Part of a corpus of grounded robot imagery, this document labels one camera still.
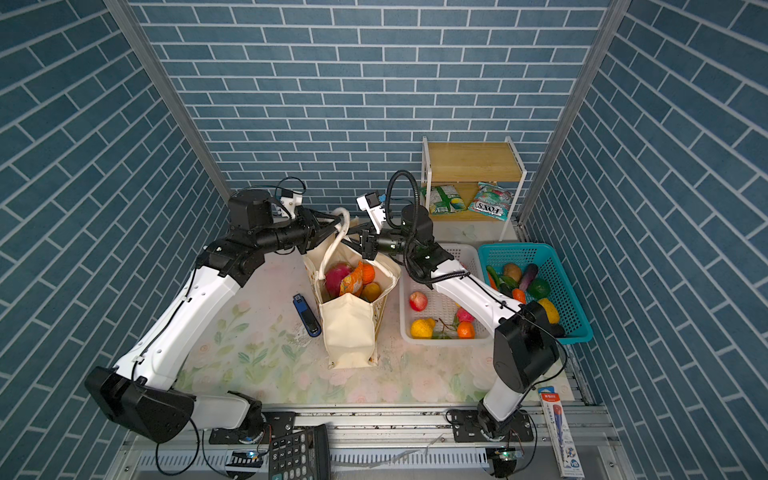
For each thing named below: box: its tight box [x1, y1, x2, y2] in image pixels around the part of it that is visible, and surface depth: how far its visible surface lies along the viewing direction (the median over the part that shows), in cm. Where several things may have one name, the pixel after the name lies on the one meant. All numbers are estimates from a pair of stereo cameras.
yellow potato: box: [364, 282, 381, 302], surface depth 90 cm
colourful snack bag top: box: [339, 260, 364, 298], surface depth 84 cm
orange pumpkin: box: [362, 263, 375, 285], surface depth 95 cm
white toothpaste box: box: [540, 392, 585, 478], surface depth 73 cm
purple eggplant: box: [520, 263, 539, 292], surface depth 103 cm
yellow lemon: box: [411, 318, 436, 339], surface depth 88 cm
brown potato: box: [504, 263, 522, 282], surface depth 104 cm
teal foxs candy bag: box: [468, 182, 514, 221], surface depth 104 cm
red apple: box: [409, 291, 428, 312], surface depth 93 cm
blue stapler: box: [293, 293, 322, 338], surface depth 93 cm
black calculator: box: [268, 424, 331, 480], surface depth 69 cm
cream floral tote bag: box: [304, 208, 401, 369], surface depth 72 cm
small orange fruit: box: [457, 321, 475, 339], surface depth 87 cm
